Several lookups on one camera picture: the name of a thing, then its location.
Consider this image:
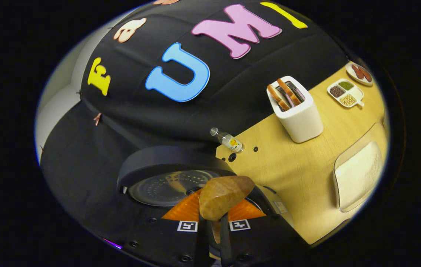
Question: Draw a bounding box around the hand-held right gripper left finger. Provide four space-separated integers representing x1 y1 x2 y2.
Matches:
120 189 211 267

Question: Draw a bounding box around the clear box of rice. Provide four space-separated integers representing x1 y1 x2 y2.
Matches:
333 121 389 213

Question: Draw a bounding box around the wooden spoon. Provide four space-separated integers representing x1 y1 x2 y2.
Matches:
199 176 255 245

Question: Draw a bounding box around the white divided dish of beans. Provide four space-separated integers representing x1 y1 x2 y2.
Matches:
327 79 365 108

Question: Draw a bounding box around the white plate with meat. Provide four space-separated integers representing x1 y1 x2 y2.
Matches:
345 61 374 87

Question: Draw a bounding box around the dark silver rice cooker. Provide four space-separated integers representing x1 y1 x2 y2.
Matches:
117 145 294 230

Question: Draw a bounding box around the black backdrop cloth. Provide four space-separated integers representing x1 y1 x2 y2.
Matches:
40 0 348 230

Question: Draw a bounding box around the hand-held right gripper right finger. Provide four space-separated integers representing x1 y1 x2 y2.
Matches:
220 199 307 267

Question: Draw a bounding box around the small glass bottle yellow label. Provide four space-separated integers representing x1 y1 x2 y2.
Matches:
210 127 244 154

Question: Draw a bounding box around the white toaster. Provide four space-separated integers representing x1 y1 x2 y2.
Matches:
266 76 324 144

